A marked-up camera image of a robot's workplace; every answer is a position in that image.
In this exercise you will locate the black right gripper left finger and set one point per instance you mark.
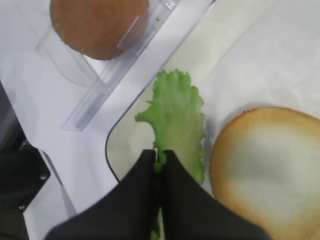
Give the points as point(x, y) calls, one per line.
point(126, 213)

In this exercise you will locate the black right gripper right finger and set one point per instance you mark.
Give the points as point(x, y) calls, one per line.
point(190, 213)

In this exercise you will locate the green lettuce leaf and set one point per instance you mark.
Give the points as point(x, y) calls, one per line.
point(175, 116)

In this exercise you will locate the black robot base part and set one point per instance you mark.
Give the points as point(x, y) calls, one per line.
point(23, 173)

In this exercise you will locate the toasted bread slice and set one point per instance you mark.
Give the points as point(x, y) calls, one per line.
point(265, 167)

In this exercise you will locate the clear plastic left food rack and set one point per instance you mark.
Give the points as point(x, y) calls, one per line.
point(101, 77)

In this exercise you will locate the cream metal serving tray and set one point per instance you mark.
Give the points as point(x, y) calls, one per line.
point(274, 63)

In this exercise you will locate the brown bun top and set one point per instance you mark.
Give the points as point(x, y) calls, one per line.
point(95, 27)

